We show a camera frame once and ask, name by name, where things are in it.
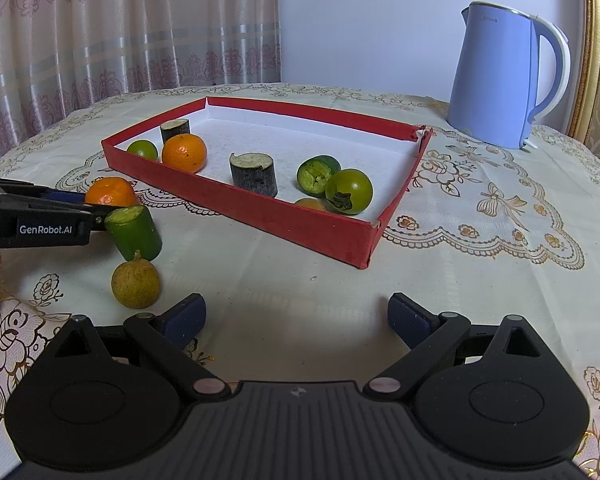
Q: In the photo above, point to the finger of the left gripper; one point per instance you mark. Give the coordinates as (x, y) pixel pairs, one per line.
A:
(100, 217)
(31, 190)

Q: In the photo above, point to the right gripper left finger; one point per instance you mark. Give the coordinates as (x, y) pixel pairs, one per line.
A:
(161, 340)

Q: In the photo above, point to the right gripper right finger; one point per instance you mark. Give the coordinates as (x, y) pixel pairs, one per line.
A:
(432, 340)

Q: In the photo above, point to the orange mandarin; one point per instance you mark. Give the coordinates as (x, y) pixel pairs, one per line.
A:
(185, 152)
(112, 191)

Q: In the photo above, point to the green cucumber cylinder piece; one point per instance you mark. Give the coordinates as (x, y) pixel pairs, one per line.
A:
(134, 232)

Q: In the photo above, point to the brown longan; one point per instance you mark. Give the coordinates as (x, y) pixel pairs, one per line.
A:
(136, 284)
(311, 203)

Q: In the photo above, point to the green round plum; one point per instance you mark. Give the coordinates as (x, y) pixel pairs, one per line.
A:
(143, 148)
(349, 191)

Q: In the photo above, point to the dark green cucumber end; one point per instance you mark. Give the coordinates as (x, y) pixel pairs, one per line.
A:
(314, 173)

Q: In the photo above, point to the cream embroidered tablecloth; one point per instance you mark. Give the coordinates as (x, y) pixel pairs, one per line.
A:
(482, 231)

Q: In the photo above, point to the pink floral curtain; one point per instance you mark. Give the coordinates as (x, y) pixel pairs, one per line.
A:
(59, 56)

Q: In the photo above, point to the red shallow box tray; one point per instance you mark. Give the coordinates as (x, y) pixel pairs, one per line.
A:
(388, 152)

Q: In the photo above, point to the blue electric kettle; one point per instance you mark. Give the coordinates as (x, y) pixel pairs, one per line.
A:
(494, 97)

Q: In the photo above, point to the gold mirror frame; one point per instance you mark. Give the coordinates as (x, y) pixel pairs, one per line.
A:
(588, 79)

